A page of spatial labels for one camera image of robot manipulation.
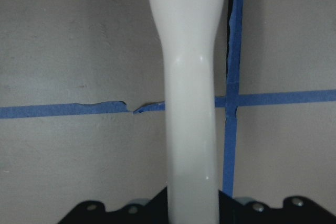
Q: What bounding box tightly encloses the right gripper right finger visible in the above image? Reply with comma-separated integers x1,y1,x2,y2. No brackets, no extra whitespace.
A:
218,191,335,223

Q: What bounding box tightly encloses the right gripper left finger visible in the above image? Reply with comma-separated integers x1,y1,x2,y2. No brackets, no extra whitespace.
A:
59,188,168,223

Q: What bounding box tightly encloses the beige hand brush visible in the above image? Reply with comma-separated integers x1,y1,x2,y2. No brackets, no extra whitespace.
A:
149,0,224,223

